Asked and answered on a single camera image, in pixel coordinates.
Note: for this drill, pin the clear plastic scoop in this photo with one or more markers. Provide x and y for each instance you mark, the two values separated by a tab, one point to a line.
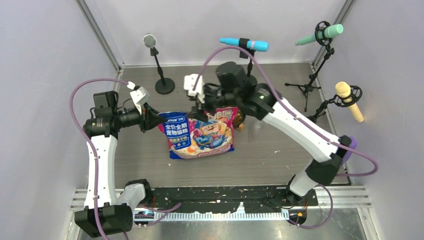
254	128

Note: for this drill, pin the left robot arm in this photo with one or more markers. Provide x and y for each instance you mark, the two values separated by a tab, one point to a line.
104	211

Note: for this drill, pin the round silver microphone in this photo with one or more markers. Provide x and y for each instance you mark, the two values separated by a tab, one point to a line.
149	41

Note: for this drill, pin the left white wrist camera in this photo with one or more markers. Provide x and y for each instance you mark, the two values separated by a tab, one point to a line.
139	96

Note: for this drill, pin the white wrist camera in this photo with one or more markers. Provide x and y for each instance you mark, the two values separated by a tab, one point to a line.
194	86
139	96

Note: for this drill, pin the yellow microphone tripod stand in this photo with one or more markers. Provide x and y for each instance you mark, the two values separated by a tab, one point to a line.
334	100

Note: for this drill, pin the green microphone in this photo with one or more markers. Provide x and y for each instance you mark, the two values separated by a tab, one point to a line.
326	33

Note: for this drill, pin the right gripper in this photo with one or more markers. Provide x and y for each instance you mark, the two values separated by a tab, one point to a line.
199	114

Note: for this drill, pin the yellow microphone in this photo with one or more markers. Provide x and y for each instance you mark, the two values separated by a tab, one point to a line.
349	99

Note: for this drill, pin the purple metronome box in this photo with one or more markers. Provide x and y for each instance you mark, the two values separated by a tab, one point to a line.
353	145

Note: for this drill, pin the near black pet bowl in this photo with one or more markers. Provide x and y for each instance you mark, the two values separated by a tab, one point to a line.
238	122

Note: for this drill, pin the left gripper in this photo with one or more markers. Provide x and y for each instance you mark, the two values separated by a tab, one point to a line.
150	118

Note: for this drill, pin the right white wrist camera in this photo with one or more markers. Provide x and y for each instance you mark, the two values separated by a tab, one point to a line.
194	86

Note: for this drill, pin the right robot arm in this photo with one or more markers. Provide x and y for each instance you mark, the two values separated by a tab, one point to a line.
235	89

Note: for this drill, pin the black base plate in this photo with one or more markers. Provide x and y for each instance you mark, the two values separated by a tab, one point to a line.
226	199

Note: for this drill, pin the colourful pet food bag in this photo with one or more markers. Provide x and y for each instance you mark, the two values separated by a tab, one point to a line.
189	138

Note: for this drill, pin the green microphone tripod stand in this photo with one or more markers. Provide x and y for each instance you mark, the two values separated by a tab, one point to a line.
305	89

